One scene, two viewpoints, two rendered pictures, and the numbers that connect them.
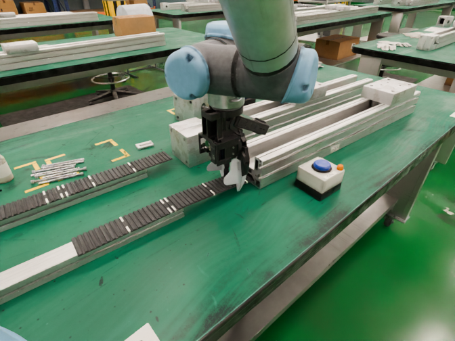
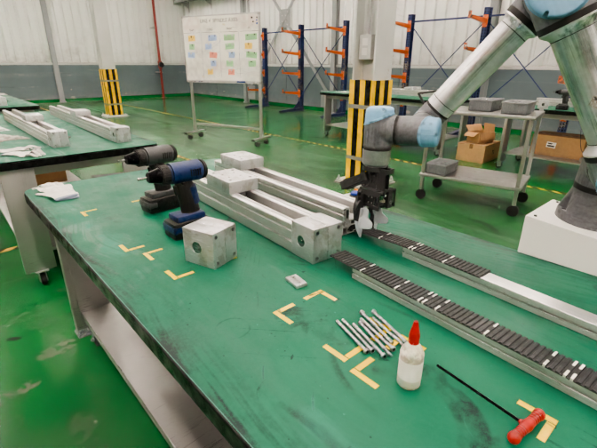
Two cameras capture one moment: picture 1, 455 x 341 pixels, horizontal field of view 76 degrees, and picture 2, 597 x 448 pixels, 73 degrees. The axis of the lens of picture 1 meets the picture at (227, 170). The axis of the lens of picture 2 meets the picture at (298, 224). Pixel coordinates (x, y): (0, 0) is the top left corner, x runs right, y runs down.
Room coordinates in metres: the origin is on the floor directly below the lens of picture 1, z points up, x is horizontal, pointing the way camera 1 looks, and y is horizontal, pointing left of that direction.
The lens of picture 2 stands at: (0.81, 1.09, 1.26)
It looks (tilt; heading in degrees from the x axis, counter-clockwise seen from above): 22 degrees down; 269
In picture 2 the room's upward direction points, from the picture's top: straight up
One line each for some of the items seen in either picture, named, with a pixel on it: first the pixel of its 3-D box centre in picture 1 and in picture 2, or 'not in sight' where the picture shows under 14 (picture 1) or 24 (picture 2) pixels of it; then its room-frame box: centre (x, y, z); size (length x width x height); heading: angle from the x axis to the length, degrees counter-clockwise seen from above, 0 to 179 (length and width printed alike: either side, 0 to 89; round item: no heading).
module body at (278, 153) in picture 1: (342, 125); (277, 188); (0.86, -0.37, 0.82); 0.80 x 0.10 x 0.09; 127
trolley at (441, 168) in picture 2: not in sight; (473, 148); (-0.94, -2.74, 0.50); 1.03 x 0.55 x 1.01; 143
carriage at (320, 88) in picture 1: (299, 94); (232, 184); (1.01, -0.25, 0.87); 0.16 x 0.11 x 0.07; 127
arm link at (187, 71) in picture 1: (208, 69); (418, 130); (0.48, 0.03, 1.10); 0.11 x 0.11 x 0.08; 65
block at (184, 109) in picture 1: (195, 105); (213, 240); (1.01, 0.12, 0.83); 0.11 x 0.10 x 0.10; 59
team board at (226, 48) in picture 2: not in sight; (224, 81); (1.89, -5.93, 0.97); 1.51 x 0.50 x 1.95; 151
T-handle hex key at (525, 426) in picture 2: not in sight; (480, 394); (0.52, 0.61, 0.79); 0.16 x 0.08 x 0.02; 124
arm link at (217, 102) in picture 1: (227, 95); (377, 157); (0.57, 0.00, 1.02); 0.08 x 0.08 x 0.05
